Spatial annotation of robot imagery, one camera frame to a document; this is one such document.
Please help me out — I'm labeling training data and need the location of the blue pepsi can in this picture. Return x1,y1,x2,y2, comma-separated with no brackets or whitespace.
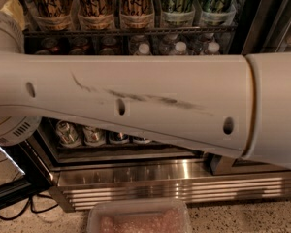
133,137,151,144
109,132,129,144

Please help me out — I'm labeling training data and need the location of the open black fridge door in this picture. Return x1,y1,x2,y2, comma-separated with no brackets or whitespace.
0,142,51,210

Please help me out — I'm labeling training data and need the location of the yellow foam padded gripper finger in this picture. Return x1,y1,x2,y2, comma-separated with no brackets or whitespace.
0,0,25,30

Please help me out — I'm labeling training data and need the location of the green lacroix can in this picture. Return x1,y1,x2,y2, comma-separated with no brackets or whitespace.
160,0,194,27
199,0,233,26

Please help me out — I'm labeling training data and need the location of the left green LaCroix can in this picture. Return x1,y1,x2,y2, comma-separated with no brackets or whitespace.
160,0,194,27

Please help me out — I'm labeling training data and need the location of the second row left Coca-Cola can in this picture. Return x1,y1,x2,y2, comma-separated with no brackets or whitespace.
34,50,52,55

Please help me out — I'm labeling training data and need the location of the right green LaCroix can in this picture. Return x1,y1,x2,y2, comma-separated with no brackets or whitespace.
199,0,233,26

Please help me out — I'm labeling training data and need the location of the left water bottle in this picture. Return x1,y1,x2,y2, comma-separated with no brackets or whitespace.
135,43,151,55

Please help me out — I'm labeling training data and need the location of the gold lacroix can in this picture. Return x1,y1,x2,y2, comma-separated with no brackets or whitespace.
78,0,114,30
120,0,154,29
33,0,73,31

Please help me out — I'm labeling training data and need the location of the right gold LaCroix can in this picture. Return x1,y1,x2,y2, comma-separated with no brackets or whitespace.
120,0,154,29

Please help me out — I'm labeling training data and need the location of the middle water bottle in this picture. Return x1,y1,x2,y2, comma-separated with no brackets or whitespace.
170,41,188,55

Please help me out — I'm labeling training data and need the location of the water bottle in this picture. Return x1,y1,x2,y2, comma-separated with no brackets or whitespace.
201,42,220,55
135,43,151,55
170,41,188,55

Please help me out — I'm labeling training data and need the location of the stainless steel display fridge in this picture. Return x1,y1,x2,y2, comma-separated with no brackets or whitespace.
16,0,291,212

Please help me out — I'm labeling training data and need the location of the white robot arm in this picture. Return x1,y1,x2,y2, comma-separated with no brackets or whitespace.
0,11,291,170

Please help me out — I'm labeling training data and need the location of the black floor cable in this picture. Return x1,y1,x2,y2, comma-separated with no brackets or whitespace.
0,192,60,221

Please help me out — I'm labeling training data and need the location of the second row coca-cola can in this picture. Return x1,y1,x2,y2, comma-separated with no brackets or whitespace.
99,48,116,55
34,50,52,55
69,49,86,55

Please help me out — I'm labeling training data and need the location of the right water bottle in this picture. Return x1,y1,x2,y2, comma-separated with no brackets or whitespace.
201,42,220,55

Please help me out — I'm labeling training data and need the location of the middle gold LaCroix can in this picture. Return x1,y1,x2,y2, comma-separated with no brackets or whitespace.
78,0,114,30

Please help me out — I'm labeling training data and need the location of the clear plastic bin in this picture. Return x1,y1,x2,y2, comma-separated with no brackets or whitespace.
86,198,192,233

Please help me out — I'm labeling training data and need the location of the left gold LaCroix can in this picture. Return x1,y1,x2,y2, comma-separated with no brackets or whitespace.
33,0,73,31

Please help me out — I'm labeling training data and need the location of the left blue Pepsi can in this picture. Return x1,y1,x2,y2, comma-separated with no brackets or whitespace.
109,132,129,144

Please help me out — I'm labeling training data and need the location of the right blue Pepsi can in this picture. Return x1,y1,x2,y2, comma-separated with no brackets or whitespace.
133,137,151,144

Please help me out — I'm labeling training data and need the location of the second row middle Coca-Cola can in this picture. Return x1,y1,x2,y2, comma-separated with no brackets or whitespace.
69,49,86,55

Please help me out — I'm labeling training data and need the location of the second row right Coca-Cola can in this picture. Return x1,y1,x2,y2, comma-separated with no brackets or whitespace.
99,48,116,55

